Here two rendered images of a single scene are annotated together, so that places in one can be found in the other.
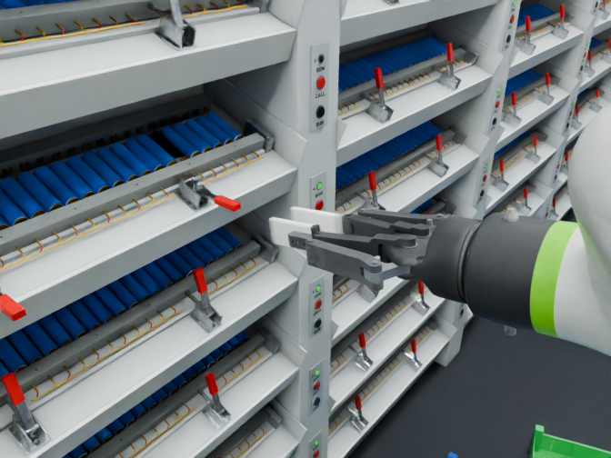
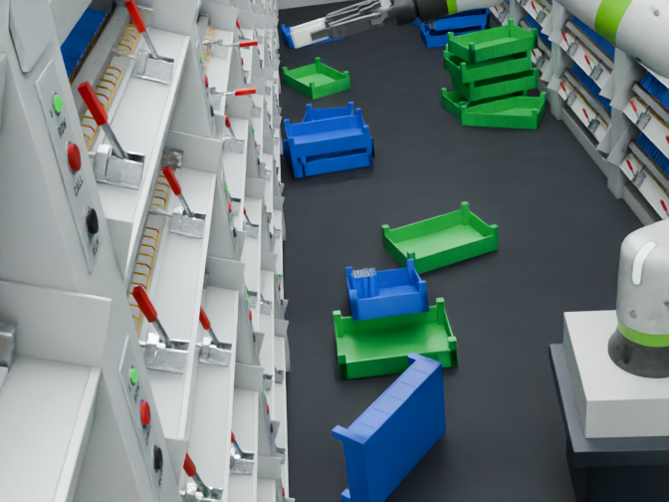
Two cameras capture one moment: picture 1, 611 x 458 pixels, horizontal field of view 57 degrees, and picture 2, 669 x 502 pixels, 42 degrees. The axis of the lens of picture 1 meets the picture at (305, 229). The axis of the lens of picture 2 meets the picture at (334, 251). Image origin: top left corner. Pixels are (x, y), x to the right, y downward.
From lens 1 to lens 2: 1.31 m
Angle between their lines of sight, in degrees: 34
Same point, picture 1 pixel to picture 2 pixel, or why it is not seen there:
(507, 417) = (355, 242)
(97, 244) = (214, 80)
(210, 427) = (251, 239)
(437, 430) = (319, 274)
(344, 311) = not seen: hidden behind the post
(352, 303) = not seen: hidden behind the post
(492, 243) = not seen: outside the picture
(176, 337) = (231, 159)
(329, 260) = (348, 28)
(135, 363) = (229, 174)
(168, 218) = (221, 65)
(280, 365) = (250, 201)
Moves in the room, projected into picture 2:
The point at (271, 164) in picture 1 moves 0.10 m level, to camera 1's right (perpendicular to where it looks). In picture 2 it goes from (220, 33) to (258, 20)
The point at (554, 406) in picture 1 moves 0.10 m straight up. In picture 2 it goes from (378, 221) to (375, 194)
